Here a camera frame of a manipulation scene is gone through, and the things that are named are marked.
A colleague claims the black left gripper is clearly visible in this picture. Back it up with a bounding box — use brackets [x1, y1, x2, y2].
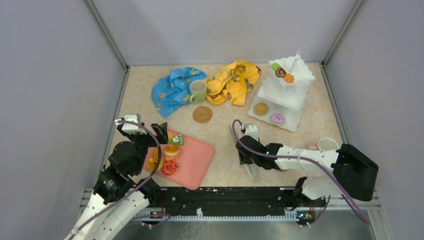
[118, 121, 169, 175]

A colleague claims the metal tongs white handle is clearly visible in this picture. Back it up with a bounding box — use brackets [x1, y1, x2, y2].
[228, 125, 260, 182]

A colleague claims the yellow orange pastry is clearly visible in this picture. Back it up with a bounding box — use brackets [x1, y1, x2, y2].
[163, 145, 180, 158]

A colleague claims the round tan muffin cake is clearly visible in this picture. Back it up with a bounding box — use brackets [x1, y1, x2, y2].
[253, 102, 269, 116]

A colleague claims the purple sprinkled donut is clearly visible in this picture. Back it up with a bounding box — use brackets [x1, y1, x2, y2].
[269, 113, 286, 126]

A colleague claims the orange swirl cookie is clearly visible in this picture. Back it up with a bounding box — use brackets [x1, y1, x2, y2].
[284, 73, 295, 83]

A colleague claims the brown heart cookie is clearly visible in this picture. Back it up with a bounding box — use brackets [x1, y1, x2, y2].
[275, 67, 287, 78]

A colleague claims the green round macaron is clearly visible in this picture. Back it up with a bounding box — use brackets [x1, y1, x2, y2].
[271, 62, 281, 72]

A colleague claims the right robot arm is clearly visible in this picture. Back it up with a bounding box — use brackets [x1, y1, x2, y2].
[235, 135, 379, 206]

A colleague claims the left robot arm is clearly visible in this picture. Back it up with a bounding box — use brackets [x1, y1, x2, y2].
[66, 118, 169, 240]

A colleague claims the orange glazed bun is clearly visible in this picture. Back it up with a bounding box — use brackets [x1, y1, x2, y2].
[146, 155, 164, 172]

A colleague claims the green cake slice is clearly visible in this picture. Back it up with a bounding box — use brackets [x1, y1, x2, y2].
[168, 134, 184, 146]

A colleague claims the red orange donut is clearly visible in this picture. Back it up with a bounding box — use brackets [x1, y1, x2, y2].
[161, 161, 179, 176]

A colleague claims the blue patterned cloth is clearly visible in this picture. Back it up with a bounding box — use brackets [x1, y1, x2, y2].
[151, 67, 207, 119]

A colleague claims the pink plastic tray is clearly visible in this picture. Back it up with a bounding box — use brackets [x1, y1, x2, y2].
[155, 134, 215, 190]

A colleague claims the woven rattan coaster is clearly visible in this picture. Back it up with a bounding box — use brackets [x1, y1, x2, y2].
[192, 106, 213, 124]

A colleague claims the white tiered dessert stand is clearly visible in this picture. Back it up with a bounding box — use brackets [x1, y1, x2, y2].
[247, 50, 316, 132]

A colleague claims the green mug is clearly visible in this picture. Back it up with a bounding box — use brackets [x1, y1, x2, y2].
[189, 79, 207, 104]

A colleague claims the yellow patterned cloth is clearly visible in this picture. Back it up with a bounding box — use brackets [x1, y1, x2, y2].
[206, 60, 262, 106]

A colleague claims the pink cup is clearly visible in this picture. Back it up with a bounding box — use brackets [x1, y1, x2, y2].
[307, 137, 340, 151]

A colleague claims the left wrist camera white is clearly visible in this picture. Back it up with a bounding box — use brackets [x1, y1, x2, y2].
[114, 114, 146, 135]

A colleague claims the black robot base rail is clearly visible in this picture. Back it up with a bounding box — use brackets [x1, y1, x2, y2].
[149, 186, 326, 217]

